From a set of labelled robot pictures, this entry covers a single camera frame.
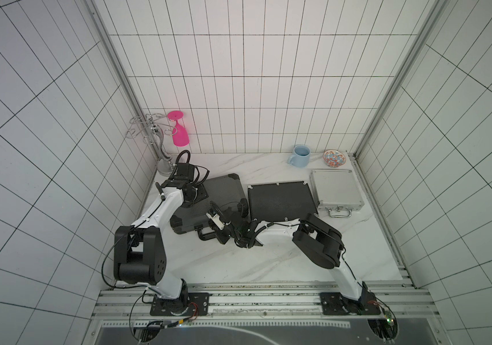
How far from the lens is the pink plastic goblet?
1.02 meters

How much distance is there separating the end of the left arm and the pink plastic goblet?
0.99 ft

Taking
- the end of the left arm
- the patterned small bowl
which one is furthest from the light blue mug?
the end of the left arm

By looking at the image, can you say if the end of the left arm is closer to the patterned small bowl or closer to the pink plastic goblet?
the pink plastic goblet

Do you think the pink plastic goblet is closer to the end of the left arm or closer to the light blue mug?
the end of the left arm

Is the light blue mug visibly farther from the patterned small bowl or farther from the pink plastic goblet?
the pink plastic goblet

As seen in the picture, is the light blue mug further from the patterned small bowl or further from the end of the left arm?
the end of the left arm

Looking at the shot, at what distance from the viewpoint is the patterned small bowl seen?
3.78 ft

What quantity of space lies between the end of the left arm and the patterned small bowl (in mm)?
689

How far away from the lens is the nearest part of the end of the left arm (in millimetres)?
647
